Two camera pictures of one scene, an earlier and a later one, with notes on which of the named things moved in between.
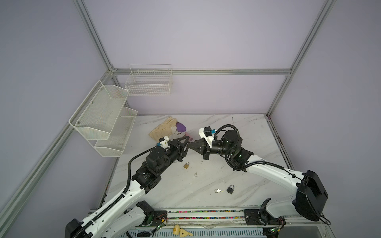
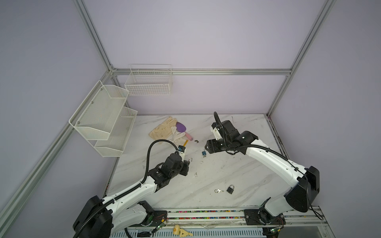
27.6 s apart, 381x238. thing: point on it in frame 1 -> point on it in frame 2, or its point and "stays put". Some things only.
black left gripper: [178, 147] -> [185, 165]
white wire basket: [149, 80] stays put
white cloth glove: [175, 135] stays put
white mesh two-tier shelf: [102, 119] stays put
